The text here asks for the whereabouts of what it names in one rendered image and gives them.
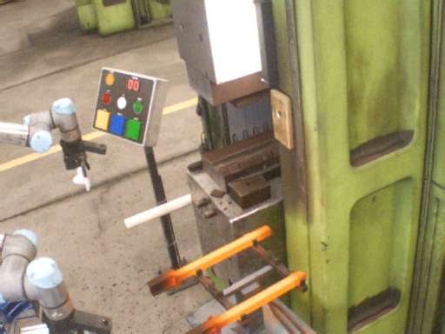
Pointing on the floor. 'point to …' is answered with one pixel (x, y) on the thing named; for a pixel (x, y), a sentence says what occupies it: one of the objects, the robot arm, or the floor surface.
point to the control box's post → (160, 201)
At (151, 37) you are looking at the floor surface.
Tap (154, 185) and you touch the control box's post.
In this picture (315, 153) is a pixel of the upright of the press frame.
